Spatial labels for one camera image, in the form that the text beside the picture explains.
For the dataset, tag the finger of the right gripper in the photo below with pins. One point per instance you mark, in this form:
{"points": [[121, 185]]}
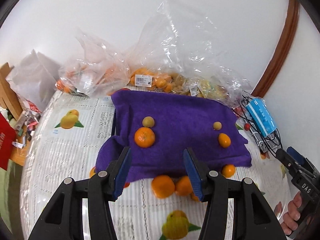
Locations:
{"points": [[300, 159], [287, 160]]}

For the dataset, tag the white plastic bag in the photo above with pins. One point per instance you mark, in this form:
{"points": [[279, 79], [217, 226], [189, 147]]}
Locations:
{"points": [[34, 79]]}

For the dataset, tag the fruit print tablecloth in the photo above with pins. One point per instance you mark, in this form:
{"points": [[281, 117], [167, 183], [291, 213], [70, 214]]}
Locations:
{"points": [[66, 144]]}

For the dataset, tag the brown door frame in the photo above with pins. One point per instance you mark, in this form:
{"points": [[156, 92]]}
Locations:
{"points": [[281, 51]]}

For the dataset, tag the purple towel on tray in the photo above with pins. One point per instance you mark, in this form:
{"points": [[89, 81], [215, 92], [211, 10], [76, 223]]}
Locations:
{"points": [[180, 122]]}

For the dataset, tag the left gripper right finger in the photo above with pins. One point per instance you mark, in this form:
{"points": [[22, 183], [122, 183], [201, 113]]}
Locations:
{"points": [[253, 217]]}

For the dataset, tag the small tan longan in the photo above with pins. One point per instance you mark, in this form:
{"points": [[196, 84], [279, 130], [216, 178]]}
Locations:
{"points": [[217, 125]]}

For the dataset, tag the blue tissue box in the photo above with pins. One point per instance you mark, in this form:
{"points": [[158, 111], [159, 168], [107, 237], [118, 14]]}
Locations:
{"points": [[261, 117]]}

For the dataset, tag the small orange kumquat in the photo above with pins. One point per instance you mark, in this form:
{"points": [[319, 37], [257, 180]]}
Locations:
{"points": [[194, 197]]}

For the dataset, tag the person's right hand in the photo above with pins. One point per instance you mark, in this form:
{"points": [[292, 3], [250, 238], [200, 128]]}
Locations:
{"points": [[290, 218]]}

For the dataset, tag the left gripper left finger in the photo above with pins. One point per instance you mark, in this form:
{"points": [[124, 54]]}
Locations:
{"points": [[62, 216]]}

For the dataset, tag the clear bag yellow fruit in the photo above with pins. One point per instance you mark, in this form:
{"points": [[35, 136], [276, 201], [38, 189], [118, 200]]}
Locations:
{"points": [[223, 85]]}

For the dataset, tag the oval orange kumquat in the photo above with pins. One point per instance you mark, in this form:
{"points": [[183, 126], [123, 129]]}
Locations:
{"points": [[224, 140]]}

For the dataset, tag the round orange kumquat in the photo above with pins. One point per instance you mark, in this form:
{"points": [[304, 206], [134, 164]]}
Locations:
{"points": [[228, 170]]}

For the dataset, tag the clear bag with tomatoes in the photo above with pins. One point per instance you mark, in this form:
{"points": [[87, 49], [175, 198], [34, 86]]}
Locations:
{"points": [[101, 70]]}

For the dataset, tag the red cherry tomato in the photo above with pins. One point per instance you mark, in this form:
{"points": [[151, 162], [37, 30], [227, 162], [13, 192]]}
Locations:
{"points": [[247, 127]]}

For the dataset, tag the red paper bag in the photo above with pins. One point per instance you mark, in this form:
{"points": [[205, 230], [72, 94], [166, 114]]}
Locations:
{"points": [[7, 136]]}

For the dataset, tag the clear bag of kumquats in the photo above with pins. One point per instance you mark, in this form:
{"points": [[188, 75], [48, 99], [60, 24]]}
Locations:
{"points": [[176, 40]]}

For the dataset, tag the larger tan longan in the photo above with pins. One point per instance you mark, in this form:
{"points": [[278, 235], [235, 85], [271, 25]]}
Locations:
{"points": [[148, 122]]}

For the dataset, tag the large orange mandarin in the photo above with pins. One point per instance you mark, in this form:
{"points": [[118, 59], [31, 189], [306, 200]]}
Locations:
{"points": [[144, 137]]}

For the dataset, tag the bag of red dates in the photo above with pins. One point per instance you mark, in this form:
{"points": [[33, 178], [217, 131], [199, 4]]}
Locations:
{"points": [[240, 111]]}

